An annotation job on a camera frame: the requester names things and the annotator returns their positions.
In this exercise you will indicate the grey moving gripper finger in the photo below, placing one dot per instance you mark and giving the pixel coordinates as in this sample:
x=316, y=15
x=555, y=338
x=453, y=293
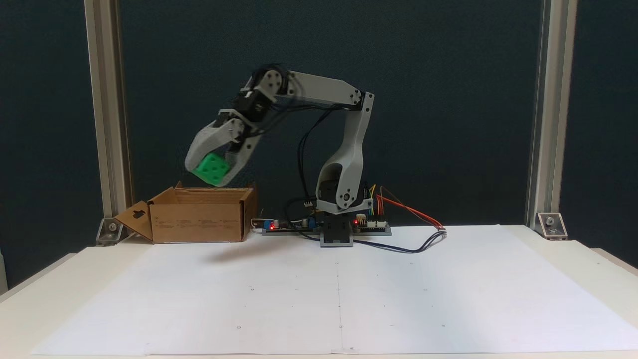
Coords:
x=244, y=159

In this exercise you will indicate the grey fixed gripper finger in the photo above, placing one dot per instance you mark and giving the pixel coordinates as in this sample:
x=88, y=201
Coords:
x=207, y=142

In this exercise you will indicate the green dice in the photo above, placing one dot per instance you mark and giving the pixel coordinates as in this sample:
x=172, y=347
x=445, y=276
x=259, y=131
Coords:
x=212, y=169

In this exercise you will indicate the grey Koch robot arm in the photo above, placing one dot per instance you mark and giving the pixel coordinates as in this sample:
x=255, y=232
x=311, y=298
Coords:
x=349, y=144

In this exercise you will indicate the brown cardboard box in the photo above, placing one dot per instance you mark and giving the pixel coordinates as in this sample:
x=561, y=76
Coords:
x=199, y=222

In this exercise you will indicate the blue circuit board red LED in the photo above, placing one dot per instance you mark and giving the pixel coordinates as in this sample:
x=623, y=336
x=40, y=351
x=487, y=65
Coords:
x=286, y=227

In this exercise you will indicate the white paper sheet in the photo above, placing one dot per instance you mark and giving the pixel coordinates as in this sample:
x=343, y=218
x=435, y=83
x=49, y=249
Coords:
x=349, y=299

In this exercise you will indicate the aluminium frame post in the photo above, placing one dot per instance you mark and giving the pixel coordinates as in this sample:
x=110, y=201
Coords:
x=551, y=99
x=107, y=99

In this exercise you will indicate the aluminium corner bracket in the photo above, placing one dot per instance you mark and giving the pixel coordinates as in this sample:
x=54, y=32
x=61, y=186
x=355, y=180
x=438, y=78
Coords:
x=112, y=230
x=551, y=224

